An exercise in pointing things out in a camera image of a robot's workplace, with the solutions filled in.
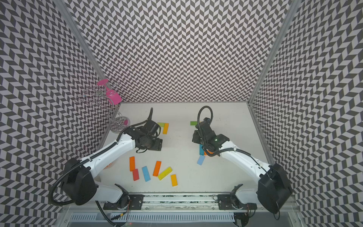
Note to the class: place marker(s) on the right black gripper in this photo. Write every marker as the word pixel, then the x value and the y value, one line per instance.
pixel 195 136

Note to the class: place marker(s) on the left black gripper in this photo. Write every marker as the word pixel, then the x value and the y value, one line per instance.
pixel 158 145

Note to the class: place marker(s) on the teal block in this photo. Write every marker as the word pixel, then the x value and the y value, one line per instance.
pixel 201 151

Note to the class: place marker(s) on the yellow-orange block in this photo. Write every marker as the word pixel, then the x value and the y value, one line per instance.
pixel 165 128
pixel 174 180

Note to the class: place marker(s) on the light blue block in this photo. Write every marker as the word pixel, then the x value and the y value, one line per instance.
pixel 200 160

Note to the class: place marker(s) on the yellow-green long block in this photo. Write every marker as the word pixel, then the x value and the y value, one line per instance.
pixel 165 173

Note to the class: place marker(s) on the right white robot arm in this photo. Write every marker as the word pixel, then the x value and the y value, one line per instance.
pixel 272 187

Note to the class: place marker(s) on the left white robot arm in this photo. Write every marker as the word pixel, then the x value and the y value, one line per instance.
pixel 77 183

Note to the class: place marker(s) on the red block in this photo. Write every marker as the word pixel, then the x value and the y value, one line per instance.
pixel 135 174

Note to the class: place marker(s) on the metal base rail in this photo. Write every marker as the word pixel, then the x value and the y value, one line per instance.
pixel 186 208

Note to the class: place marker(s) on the pink wire jewelry stand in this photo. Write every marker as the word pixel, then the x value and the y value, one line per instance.
pixel 105 96

